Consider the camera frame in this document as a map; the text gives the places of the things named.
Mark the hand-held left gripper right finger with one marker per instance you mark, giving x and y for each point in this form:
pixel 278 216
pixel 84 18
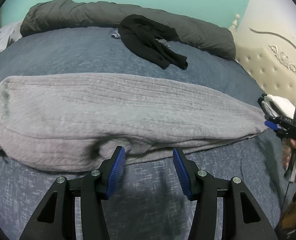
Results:
pixel 181 175

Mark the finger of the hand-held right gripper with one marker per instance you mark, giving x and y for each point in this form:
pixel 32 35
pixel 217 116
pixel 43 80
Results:
pixel 271 124

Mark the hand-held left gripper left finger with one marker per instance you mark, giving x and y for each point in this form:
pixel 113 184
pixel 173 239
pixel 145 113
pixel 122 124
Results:
pixel 116 172

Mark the grey knit sweater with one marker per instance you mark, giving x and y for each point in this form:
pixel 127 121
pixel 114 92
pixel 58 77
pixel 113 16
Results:
pixel 113 110

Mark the white-grey folded garment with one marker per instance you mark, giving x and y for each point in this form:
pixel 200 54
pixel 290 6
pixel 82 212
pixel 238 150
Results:
pixel 267 110

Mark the white folded garment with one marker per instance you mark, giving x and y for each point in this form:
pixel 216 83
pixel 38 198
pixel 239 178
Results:
pixel 282 105

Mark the cream tufted headboard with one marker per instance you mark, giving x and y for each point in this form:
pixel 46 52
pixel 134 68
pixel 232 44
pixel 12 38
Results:
pixel 270 62

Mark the black garment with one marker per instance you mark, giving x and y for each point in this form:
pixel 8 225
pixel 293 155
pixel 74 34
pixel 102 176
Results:
pixel 145 42

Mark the small grey garment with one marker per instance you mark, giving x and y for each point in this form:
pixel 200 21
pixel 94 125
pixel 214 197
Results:
pixel 164 42

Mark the small white-blue cloth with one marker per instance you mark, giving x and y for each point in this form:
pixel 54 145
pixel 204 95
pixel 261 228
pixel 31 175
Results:
pixel 115 34

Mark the dark grey rolled duvet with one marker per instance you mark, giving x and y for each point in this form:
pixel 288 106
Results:
pixel 75 15

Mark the pale crumpled sheet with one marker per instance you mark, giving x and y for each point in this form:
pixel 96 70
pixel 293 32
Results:
pixel 0 40

